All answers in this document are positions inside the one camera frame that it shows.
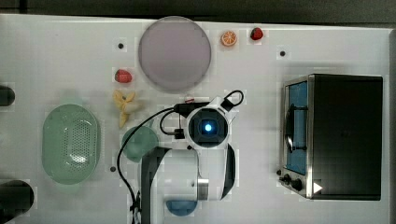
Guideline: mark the blue bowl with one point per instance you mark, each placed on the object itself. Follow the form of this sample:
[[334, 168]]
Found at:
[[181, 208]]

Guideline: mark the black cylinder upper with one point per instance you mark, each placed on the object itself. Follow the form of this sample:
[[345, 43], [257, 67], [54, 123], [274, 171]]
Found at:
[[7, 96]]

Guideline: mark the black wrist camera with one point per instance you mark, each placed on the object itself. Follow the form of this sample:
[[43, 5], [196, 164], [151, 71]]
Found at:
[[185, 109]]

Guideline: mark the yellow toy peeled banana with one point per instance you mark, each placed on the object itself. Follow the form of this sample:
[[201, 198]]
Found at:
[[126, 104]]

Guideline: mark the black cylinder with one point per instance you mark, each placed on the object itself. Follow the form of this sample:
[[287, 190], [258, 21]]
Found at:
[[16, 198], [7, 96]]

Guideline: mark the grey round plate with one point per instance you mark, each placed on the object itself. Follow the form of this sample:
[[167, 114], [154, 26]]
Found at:
[[174, 53]]

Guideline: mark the black cylinder lower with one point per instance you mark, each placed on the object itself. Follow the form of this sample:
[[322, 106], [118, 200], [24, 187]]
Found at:
[[16, 198]]

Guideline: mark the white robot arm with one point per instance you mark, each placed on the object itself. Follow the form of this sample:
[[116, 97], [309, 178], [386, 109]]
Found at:
[[203, 170]]

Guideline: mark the orange slice toy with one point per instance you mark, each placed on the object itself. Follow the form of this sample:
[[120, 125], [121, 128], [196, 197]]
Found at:
[[228, 38]]

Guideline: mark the green mug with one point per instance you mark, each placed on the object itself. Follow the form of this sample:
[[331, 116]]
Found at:
[[141, 142]]

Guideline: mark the silver toaster oven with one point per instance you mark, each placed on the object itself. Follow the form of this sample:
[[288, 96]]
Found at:
[[332, 137]]

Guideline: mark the red felt ketchup bottle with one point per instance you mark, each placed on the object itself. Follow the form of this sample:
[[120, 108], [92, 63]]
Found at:
[[188, 101]]

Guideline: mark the green oval strainer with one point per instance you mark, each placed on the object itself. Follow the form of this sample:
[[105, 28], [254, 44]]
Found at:
[[70, 144]]

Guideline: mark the red toy strawberry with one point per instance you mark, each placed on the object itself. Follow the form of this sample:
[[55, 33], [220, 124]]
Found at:
[[123, 76], [256, 34]]

